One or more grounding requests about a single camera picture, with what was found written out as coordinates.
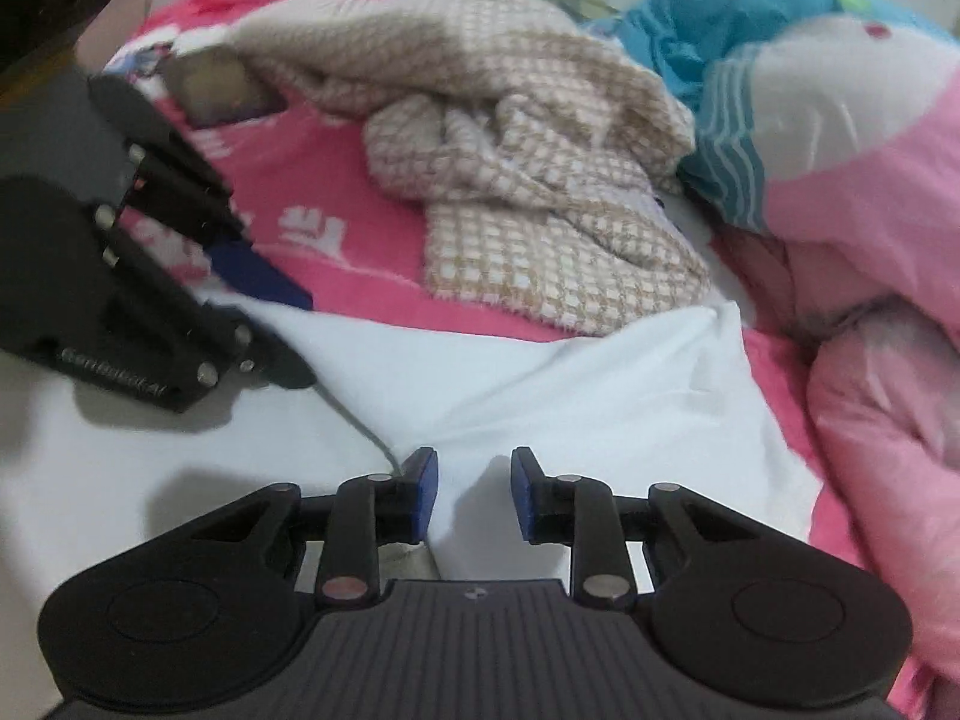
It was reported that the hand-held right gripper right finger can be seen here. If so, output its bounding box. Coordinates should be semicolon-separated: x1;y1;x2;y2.
510;446;760;612

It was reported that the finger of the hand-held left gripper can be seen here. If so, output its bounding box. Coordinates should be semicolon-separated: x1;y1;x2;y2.
101;244;317;392
88;75;314;310

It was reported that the white bear-print T-shirt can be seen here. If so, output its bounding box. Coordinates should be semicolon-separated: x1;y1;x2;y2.
0;300;826;720

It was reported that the pink blue printed quilt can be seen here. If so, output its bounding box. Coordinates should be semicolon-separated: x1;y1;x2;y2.
600;0;960;676

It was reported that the beige checked garment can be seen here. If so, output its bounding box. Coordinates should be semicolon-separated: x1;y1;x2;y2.
225;0;713;338

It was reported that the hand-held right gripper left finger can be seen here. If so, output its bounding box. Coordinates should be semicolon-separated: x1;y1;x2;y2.
187;446;440;612

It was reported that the pink floral bed sheet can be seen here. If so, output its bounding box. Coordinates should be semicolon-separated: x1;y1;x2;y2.
97;0;960;720

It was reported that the black smartphone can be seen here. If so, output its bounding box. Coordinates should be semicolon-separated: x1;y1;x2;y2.
161;45;287;130

